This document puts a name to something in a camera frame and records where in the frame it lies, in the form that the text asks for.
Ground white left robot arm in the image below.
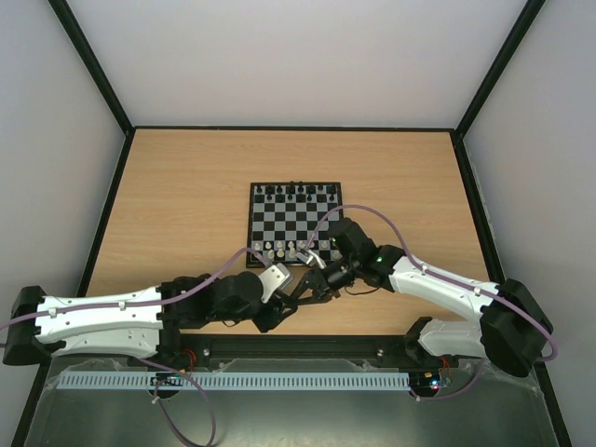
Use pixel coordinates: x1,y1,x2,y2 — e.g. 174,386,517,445
1,267,298,370

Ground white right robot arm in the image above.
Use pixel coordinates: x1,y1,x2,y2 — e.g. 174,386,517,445
291,218,553,377

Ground black chess pieces row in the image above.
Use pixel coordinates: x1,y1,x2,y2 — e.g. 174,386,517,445
250,182,342,204

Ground black and silver chessboard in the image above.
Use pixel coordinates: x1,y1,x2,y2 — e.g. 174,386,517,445
248,199,344,265

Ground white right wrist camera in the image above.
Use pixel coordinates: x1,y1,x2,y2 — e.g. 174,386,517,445
296,248,326,269

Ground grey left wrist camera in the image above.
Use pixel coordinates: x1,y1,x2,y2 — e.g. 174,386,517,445
258,264,293,304

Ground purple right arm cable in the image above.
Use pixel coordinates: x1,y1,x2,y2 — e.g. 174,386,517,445
305,204,560,401

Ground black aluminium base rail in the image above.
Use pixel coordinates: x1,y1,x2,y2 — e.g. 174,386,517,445
152,333,473,372

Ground light blue slotted cable duct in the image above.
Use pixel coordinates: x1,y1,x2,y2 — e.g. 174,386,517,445
56,372,411,391

